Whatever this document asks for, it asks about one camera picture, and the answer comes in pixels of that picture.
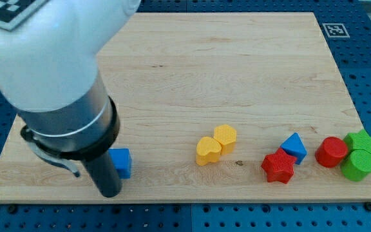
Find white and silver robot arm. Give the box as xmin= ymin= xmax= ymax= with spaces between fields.
xmin=0 ymin=0 xmax=140 ymax=152

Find blue triangle block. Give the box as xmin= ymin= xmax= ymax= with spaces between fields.
xmin=280 ymin=132 xmax=308 ymax=165

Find yellow heart block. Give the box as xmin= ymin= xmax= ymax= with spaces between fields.
xmin=196 ymin=137 xmax=222 ymax=166

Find light wooden board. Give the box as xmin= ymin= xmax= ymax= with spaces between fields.
xmin=0 ymin=12 xmax=371 ymax=204

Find yellow hexagon block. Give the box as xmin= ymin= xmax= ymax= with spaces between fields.
xmin=213 ymin=124 xmax=237 ymax=155

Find blue cube block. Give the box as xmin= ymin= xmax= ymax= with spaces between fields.
xmin=108 ymin=148 xmax=132 ymax=179

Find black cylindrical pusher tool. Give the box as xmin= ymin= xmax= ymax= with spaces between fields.
xmin=82 ymin=152 xmax=122 ymax=198

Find red star block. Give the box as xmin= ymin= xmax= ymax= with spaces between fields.
xmin=261 ymin=148 xmax=297 ymax=184

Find red cylinder block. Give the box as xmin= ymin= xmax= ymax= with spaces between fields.
xmin=315 ymin=137 xmax=348 ymax=168

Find white fiducial marker tag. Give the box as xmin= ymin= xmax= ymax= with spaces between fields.
xmin=322 ymin=23 xmax=350 ymax=38

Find green star block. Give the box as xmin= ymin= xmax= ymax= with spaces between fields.
xmin=343 ymin=129 xmax=371 ymax=153

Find green cylinder block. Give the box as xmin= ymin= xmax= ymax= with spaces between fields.
xmin=340 ymin=150 xmax=371 ymax=182

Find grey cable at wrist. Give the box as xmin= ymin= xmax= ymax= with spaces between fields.
xmin=20 ymin=126 xmax=81 ymax=179

